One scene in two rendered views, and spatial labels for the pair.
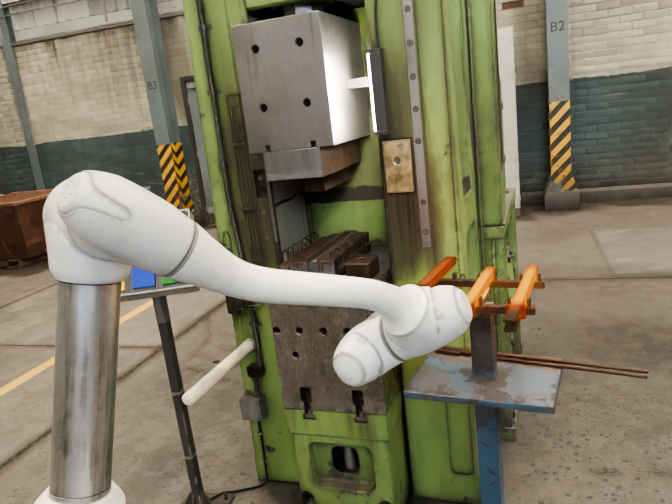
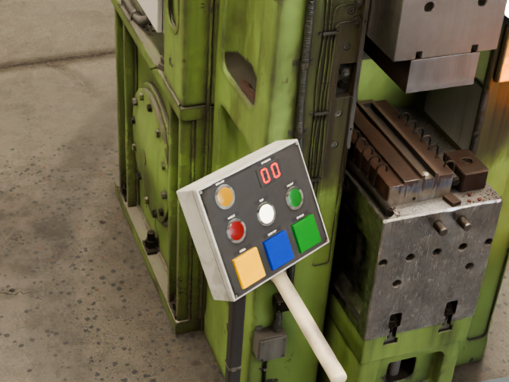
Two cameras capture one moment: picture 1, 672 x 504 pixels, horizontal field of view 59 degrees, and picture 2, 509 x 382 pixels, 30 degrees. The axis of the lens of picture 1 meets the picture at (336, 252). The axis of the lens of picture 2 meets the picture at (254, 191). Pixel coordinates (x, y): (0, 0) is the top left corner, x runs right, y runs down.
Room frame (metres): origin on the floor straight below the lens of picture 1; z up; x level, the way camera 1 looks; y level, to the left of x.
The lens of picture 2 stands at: (0.67, 1.93, 2.43)
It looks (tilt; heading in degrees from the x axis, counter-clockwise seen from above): 35 degrees down; 316
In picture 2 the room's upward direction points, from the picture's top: 4 degrees clockwise
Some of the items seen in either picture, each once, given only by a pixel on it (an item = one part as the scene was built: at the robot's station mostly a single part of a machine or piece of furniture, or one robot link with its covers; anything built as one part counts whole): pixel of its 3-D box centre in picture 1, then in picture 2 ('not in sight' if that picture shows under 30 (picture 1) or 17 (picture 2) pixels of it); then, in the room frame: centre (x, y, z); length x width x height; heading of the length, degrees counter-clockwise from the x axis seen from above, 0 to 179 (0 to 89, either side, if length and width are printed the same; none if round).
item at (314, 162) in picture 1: (315, 157); (404, 36); (2.12, 0.03, 1.32); 0.42 x 0.20 x 0.10; 159
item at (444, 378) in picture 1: (485, 376); not in sight; (1.56, -0.38, 0.68); 0.40 x 0.30 x 0.02; 64
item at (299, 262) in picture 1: (328, 254); (385, 148); (2.12, 0.03, 0.96); 0.42 x 0.20 x 0.09; 159
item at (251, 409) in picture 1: (254, 406); (269, 342); (2.16, 0.40, 0.36); 0.09 x 0.07 x 0.12; 69
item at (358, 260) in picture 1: (362, 267); (464, 170); (1.92, -0.08, 0.95); 0.12 x 0.08 x 0.06; 159
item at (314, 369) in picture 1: (350, 321); (388, 216); (2.11, -0.02, 0.69); 0.56 x 0.38 x 0.45; 159
